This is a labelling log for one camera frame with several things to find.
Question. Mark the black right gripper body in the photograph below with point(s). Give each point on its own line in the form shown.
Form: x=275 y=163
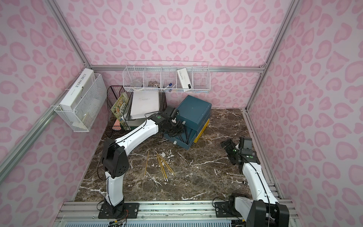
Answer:
x=229 y=146

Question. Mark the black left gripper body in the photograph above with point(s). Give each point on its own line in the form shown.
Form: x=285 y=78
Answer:
x=173 y=125

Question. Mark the black pencils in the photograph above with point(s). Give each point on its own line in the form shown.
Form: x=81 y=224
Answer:
x=185 y=135

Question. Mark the teal drawer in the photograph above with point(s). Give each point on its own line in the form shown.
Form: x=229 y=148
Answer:
x=176 y=141

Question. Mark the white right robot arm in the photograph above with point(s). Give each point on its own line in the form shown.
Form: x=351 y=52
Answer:
x=263 y=210

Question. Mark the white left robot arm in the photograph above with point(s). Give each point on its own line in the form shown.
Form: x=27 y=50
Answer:
x=115 y=160

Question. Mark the teal drawer cabinet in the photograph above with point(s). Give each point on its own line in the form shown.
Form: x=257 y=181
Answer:
x=194 y=112

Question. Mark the yellow drawer cabinet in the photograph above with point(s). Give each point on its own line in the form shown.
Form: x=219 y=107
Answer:
x=201 y=131

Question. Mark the white paper stack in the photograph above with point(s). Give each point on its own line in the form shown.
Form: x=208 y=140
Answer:
x=144 y=104

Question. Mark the yellow pencil bundle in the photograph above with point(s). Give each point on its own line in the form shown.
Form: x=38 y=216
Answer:
x=162 y=164

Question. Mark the white small box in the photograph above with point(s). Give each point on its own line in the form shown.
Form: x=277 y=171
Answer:
x=184 y=79

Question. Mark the colorful picture book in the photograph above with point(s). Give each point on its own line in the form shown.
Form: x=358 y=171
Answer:
x=119 y=107

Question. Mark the white book box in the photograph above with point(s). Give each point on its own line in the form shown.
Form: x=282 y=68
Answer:
x=78 y=90

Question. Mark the black wire file rack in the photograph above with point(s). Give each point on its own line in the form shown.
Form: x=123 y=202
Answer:
x=128 y=110

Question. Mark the white wire wall basket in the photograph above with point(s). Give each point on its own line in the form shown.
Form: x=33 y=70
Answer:
x=155 y=75

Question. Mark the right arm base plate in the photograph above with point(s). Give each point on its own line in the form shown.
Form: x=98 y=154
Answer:
x=222 y=210

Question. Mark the white wire side basket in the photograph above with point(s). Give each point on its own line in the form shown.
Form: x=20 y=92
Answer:
x=82 y=118

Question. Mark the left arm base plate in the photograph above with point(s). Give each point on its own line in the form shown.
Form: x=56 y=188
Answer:
x=121 y=211

